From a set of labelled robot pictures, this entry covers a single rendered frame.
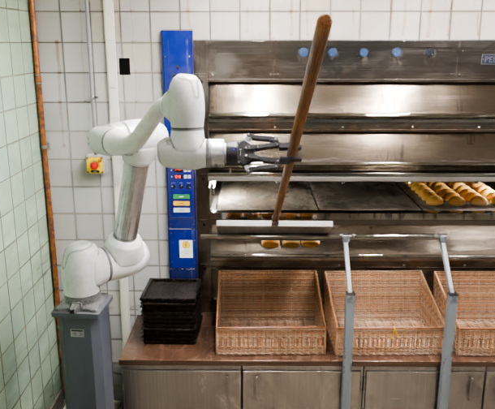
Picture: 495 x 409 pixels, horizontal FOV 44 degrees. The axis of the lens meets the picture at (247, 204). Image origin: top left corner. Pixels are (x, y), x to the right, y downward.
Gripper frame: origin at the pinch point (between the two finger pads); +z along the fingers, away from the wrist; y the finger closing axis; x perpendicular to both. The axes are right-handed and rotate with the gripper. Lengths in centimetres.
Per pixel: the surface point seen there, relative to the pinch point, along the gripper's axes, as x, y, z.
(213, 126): -126, -58, -30
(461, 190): -182, -38, 120
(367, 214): -148, -14, 54
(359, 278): -162, 19, 51
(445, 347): -118, 58, 82
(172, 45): -104, -93, -51
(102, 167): -131, -36, -89
